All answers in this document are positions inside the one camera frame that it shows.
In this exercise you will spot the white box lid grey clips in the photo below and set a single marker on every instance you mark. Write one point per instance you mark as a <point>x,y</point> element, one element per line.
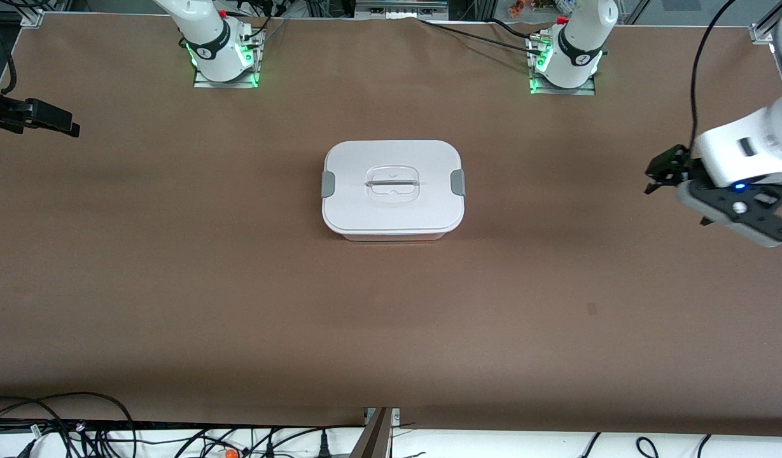
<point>390,210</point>

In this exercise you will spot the aluminium profile post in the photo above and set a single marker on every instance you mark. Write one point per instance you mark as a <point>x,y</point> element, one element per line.
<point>375,439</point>

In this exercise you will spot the colourful background figure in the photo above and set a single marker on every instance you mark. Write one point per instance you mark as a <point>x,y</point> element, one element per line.
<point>524,6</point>

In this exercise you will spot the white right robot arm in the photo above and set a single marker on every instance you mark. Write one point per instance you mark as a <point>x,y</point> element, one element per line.
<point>209,38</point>

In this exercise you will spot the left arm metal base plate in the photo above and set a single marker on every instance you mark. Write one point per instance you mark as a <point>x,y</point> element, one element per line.
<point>585,91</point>

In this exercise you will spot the brown table cover sheet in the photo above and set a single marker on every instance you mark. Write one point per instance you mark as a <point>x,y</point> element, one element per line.
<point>390,318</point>

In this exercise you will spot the grey background device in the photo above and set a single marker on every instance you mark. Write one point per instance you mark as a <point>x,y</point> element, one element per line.
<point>400,7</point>

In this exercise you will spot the translucent pink plastic box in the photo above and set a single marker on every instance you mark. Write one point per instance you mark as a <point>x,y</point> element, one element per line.
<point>394,236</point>

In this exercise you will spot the black power plug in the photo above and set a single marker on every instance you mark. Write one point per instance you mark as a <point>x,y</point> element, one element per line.
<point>323,446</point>

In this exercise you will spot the aluminium frame corner profile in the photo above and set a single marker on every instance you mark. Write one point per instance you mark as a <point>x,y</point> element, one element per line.
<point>33,14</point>
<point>763,32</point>

